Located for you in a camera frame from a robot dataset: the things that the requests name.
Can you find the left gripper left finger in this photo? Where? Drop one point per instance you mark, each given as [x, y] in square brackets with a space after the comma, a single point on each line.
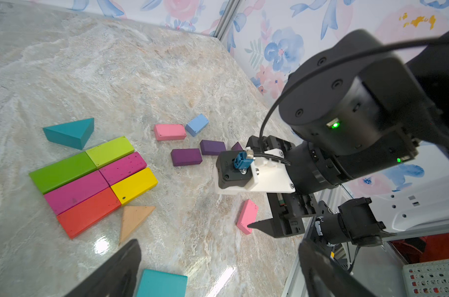
[117, 277]

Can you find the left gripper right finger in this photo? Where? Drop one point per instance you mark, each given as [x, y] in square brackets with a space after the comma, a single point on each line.
[324, 277]

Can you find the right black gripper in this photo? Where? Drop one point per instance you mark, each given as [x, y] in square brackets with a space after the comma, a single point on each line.
[312, 169]

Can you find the teal rectangular block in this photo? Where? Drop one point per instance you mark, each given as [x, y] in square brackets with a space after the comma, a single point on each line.
[162, 284]

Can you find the tan wooden block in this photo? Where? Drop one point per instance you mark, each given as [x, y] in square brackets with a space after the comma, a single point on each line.
[132, 218]

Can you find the red block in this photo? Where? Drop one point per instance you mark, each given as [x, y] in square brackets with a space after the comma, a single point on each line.
[84, 215]

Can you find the yellow block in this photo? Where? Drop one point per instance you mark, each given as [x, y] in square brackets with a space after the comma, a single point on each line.
[134, 186]

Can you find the magenta block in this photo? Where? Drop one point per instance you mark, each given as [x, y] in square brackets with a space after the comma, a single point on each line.
[123, 168]
[75, 192]

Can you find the lime green block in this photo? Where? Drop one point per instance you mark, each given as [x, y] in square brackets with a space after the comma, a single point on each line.
[110, 152]

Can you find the light blue block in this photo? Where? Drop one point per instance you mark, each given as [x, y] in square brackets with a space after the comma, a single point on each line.
[195, 126]

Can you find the teal triangle block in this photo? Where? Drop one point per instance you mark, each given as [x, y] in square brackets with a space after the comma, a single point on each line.
[73, 134]

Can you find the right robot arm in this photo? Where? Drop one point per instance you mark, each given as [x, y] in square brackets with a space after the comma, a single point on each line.
[360, 107]

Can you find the purple triangle block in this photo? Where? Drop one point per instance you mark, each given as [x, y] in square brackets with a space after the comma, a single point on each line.
[237, 147]

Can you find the purple block lower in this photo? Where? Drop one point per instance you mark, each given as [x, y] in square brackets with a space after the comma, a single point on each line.
[213, 148]

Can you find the purple block upper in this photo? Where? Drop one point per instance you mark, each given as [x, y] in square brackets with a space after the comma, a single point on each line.
[186, 157]

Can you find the white perforated plastic basket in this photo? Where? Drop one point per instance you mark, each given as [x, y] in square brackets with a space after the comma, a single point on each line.
[427, 279]

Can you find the light pink upright block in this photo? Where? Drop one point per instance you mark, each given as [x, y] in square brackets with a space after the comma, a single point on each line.
[169, 132]

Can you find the right frame post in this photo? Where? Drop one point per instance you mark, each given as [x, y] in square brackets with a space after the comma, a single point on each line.
[227, 12]

